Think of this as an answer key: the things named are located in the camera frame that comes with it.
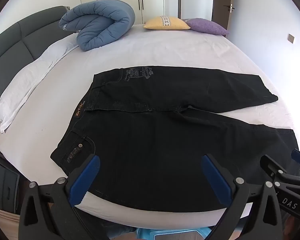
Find purple pillow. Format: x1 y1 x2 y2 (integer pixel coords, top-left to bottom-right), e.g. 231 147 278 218
182 18 230 36

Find blue plastic stool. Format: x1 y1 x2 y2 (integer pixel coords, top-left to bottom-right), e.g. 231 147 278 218
107 226 201 240

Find black denim pants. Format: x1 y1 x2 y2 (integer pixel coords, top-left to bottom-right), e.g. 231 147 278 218
50 66 300 213

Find blue folded duvet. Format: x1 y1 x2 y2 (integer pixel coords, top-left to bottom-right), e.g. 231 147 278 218
59 0 136 52

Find white pillow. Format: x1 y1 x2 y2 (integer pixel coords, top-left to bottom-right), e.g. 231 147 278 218
36 33 80 67

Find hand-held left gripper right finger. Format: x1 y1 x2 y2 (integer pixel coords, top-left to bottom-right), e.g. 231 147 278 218
201 153 283 240

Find grey padded headboard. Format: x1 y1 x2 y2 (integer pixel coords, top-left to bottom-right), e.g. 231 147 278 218
0 5 73 78

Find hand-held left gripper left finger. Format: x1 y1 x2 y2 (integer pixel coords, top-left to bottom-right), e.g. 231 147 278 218
18 154 101 240

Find dark nightstand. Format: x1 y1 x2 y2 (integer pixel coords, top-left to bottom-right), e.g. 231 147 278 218
0 152 23 216

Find yellow pillow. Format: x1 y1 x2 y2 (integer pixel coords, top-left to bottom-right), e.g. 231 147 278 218
143 15 191 31

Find white bed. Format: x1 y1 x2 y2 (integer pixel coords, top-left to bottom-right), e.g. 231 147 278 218
0 24 300 221

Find white folded sheet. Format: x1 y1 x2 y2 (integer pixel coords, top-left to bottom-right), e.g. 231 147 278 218
0 45 80 134

